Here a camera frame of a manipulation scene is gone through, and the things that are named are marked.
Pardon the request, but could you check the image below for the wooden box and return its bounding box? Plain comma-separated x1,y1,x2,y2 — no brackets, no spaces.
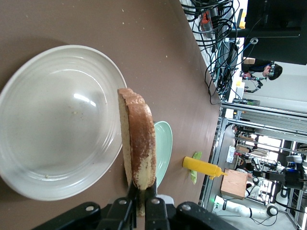
220,168,249,201

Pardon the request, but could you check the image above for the mint green plate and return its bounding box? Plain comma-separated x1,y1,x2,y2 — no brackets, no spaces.
153,121,173,189

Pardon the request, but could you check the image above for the black monitor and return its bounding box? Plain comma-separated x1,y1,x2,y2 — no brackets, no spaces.
246,0,307,65

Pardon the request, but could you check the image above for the yellow squeeze bottle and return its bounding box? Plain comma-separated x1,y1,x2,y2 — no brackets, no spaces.
182,156,228,180

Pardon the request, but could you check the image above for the white humanoid robot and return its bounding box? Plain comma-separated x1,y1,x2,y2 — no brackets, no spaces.
244,157,263,199

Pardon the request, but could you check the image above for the beige plate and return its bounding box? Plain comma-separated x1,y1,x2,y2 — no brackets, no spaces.
0,45,128,201

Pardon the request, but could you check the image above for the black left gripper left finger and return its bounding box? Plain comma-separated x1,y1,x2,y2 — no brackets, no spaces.
32,185,139,230

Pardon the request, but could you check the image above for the tangle of black cables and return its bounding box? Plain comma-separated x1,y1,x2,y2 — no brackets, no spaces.
181,0,243,105

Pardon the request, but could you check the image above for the brown table cover sheet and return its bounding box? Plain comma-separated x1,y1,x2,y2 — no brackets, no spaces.
0,0,223,230

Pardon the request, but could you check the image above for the green lettuce leaf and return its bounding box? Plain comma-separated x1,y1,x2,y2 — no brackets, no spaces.
189,151,202,184

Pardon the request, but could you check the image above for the person with black hair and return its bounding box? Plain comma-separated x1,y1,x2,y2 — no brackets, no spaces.
241,58,283,82

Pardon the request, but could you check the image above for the dark mobile robot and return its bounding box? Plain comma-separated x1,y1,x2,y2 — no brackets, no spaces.
253,155,307,192

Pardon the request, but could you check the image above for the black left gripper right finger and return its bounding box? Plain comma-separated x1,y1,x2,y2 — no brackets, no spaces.
145,177,238,230

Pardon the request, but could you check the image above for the brown bread slice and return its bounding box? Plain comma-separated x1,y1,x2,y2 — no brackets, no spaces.
117,88,157,218

